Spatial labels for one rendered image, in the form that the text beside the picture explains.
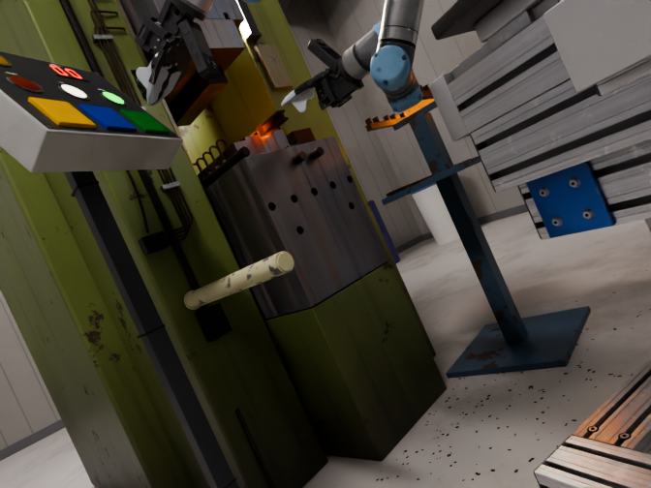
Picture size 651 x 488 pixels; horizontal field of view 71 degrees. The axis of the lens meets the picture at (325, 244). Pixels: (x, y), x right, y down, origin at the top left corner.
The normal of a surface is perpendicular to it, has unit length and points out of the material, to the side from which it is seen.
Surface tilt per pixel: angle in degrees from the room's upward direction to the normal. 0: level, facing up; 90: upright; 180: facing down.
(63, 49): 90
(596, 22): 90
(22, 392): 90
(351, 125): 90
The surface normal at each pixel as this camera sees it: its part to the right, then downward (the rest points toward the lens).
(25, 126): -0.33, 0.18
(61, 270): 0.63, -0.26
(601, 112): -0.82, 0.38
